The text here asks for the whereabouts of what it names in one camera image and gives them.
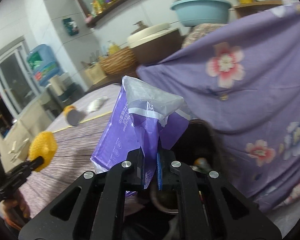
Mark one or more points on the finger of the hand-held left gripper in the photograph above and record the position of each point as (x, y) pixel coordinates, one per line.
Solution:
(27, 167)

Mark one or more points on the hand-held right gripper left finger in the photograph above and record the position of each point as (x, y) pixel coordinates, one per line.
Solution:
(132, 176)

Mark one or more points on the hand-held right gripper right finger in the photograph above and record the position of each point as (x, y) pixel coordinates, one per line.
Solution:
(160, 172)

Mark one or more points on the yellow sponge ball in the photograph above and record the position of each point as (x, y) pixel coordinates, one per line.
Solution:
(43, 145)

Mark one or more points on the purple tissue packet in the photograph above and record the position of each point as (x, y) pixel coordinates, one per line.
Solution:
(120, 135)

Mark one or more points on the yellow cylindrical snack can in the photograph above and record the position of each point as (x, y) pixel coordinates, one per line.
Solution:
(73, 117)

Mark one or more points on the white tissue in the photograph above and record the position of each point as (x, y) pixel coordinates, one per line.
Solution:
(96, 105)

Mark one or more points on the person's left hand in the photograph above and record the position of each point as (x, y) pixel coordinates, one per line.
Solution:
(22, 205)

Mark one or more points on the purple striped tablecloth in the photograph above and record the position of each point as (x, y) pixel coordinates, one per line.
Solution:
(77, 155)

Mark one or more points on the water dispenser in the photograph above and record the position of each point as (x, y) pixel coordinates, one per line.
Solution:
(46, 100)

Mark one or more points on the dark teal cup holder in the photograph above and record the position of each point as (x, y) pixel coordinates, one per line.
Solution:
(72, 92)

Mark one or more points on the sliding glass door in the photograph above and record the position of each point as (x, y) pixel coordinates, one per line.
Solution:
(12, 80)

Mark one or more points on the wooden counter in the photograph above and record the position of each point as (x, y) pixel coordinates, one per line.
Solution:
(102, 83)

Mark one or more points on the blue water jug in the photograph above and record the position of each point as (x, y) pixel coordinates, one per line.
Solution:
(43, 65)

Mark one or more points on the beige utensil holder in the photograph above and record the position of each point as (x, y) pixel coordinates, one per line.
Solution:
(95, 75)

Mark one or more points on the purple floral cloth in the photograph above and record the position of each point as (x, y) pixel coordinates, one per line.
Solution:
(252, 105)

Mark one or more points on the wicker basket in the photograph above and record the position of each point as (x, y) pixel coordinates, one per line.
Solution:
(117, 62)

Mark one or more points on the brown container with cream lid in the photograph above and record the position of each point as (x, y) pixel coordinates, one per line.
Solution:
(157, 47)

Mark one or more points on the yellow soap pump bottle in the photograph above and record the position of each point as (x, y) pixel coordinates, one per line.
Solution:
(113, 48)

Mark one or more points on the brown patterned cloth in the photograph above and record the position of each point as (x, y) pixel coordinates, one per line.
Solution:
(205, 35)

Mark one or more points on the wooden faucet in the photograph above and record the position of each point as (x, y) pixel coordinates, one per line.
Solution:
(139, 26)

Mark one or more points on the light blue plastic basin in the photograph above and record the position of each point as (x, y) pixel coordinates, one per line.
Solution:
(202, 12)

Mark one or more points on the wooden side shelf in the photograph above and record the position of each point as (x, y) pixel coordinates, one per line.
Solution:
(255, 8)

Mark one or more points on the green wall pouch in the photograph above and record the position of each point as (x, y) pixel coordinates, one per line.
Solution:
(70, 27)

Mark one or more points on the wooden wall shelf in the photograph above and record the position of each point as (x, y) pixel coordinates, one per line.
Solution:
(107, 11)

